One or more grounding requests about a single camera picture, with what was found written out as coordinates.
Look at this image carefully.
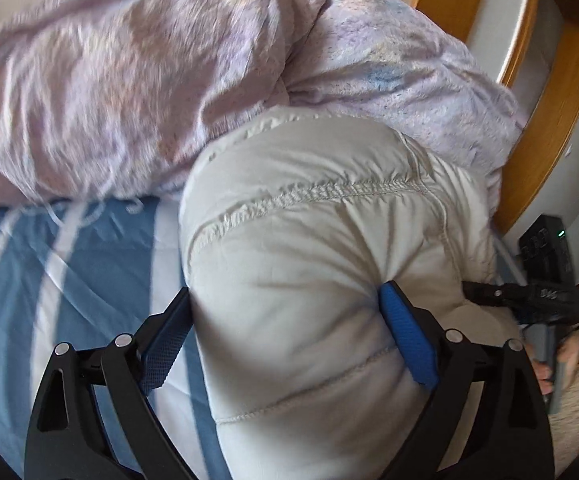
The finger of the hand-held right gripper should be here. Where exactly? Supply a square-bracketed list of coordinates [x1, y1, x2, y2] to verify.
[462, 280, 511, 307]

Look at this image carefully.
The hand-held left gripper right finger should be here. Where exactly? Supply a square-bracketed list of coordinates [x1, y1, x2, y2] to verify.
[378, 281, 555, 480]

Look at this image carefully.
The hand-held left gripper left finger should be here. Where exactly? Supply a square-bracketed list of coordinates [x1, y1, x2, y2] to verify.
[23, 287, 193, 480]

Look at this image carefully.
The white quilted pillow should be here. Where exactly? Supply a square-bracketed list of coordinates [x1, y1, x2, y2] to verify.
[178, 105, 526, 480]

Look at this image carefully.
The person's right hand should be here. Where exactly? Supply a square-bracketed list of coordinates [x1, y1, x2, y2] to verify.
[534, 334, 579, 397]

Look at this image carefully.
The blue striped bed sheet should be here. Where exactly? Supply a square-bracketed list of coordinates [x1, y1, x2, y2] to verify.
[0, 195, 222, 480]

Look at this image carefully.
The pink floral duvet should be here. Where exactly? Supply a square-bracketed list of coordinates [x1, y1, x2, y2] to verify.
[0, 0, 529, 212]

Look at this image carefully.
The wooden furniture frame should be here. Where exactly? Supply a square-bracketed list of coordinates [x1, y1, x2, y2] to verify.
[412, 0, 579, 373]

